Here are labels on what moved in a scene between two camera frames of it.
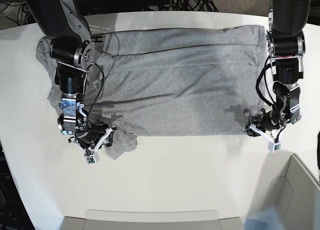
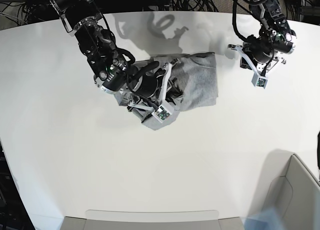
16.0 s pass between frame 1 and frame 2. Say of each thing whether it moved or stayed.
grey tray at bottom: stayed
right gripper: moved
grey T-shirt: moved
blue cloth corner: stayed
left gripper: moved
